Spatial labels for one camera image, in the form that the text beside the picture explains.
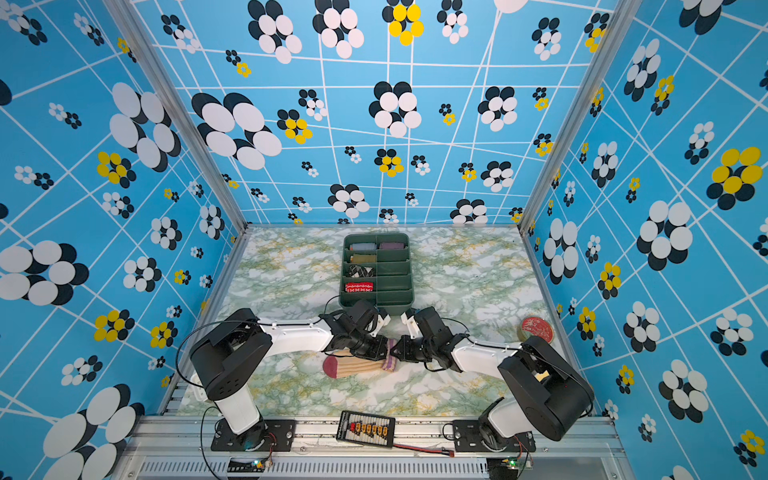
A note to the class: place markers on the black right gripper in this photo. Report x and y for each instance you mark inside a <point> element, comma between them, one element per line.
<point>405,354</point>

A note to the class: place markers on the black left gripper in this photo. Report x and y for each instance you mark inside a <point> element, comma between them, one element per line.
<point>382,343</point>

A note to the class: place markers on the tan maroon striped sock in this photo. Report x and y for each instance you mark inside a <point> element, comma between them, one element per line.
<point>342,365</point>

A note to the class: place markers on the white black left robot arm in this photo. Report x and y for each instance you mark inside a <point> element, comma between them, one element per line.
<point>225,358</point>

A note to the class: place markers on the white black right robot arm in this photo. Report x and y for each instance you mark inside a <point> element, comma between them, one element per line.
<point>547,395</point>

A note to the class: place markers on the red green tape roll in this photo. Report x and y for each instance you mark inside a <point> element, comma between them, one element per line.
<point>536,327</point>

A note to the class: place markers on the red patterned rolled sock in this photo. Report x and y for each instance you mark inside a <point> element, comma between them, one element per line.
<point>359,287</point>

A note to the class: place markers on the black patterned rolled sock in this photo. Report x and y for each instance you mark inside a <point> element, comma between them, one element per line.
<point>361,271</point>

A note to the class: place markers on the green plastic organizer tray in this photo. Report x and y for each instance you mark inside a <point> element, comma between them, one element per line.
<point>393,282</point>

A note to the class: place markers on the yellow rolled sock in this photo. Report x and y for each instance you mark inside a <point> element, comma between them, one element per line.
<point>363,258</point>

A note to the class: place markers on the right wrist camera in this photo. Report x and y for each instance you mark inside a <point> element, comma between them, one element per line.
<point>408,319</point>

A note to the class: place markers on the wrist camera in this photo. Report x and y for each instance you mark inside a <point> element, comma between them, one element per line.
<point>408,319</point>
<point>383,319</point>

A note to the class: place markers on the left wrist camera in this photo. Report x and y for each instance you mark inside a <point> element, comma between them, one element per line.
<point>383,319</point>

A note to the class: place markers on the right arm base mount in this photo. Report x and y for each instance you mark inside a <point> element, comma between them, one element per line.
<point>467,437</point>

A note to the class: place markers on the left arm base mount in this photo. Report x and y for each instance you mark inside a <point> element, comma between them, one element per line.
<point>276,435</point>

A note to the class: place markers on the aluminium front rail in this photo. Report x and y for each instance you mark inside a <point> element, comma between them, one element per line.
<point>177,447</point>

